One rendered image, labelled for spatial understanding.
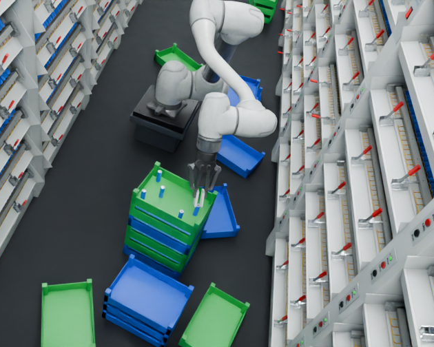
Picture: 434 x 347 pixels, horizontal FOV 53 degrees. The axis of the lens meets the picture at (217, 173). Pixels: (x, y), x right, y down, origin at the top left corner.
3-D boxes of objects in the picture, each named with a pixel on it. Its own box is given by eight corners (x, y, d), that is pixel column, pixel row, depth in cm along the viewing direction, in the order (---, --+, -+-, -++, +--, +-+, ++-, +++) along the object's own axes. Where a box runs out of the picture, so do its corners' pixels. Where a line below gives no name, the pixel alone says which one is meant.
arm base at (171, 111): (141, 109, 245) (142, 101, 241) (161, 91, 261) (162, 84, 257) (170, 122, 242) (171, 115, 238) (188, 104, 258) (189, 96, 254)
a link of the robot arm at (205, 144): (195, 129, 163) (193, 144, 165) (200, 138, 155) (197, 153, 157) (219, 131, 165) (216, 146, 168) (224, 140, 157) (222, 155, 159)
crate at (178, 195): (130, 202, 181) (132, 191, 176) (153, 172, 195) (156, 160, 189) (194, 236, 178) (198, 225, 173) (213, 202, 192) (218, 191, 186)
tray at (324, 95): (322, 154, 186) (323, 138, 179) (317, 74, 228) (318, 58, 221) (371, 154, 183) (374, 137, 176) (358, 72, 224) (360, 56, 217)
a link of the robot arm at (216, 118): (199, 138, 154) (234, 141, 157) (206, 95, 148) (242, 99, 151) (193, 128, 163) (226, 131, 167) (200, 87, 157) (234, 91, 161)
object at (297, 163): (290, 206, 214) (289, 188, 204) (291, 126, 255) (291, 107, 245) (333, 207, 210) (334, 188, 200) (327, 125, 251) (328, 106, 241)
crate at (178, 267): (123, 244, 205) (125, 234, 199) (145, 213, 218) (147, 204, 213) (180, 273, 202) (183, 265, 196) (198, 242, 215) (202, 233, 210)
